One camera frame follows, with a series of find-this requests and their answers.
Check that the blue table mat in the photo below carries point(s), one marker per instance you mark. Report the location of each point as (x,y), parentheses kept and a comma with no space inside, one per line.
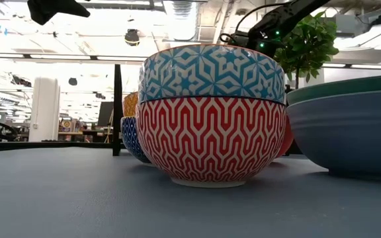
(78,198)

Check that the plain blue large bowl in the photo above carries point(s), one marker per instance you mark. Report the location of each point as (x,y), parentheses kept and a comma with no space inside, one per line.
(349,132)

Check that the plain red bowl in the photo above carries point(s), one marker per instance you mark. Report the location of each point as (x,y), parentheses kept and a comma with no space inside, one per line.
(288,139)

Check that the wooden background desk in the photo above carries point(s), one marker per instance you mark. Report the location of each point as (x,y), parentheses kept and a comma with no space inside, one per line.
(84,133)

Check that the potted green plant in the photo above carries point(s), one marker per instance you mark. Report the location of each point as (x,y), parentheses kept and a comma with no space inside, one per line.
(306,43)

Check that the red zigzag patterned bowl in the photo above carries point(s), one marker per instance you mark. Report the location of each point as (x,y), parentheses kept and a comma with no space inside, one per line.
(210,142)

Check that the black monitor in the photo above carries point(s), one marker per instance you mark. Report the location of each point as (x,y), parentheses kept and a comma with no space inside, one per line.
(105,114)

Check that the light blue star patterned bowl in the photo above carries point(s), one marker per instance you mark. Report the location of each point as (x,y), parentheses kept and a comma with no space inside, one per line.
(210,71)

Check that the dark blue patterned bowl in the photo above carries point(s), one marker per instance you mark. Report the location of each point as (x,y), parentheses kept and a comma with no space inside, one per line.
(132,139)

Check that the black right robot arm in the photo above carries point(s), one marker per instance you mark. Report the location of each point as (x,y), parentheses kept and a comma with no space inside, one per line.
(286,18)

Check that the small black ceiling dome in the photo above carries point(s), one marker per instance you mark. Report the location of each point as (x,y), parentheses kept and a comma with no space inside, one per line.
(72,81)

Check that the plain green large bowl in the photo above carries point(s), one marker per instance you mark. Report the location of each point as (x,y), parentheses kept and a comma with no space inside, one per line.
(342,86)

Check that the colourful box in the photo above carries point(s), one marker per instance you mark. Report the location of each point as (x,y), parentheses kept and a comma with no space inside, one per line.
(66,125)

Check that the white column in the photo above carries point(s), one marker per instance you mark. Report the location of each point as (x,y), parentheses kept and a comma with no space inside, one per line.
(44,109)

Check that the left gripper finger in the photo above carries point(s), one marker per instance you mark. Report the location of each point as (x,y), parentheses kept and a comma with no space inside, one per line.
(73,9)

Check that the orange patterned bowl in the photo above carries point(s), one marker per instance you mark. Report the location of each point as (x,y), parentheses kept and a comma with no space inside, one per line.
(131,104)

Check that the black ceiling dome camera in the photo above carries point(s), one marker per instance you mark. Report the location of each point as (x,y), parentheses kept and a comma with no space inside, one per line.
(132,37)

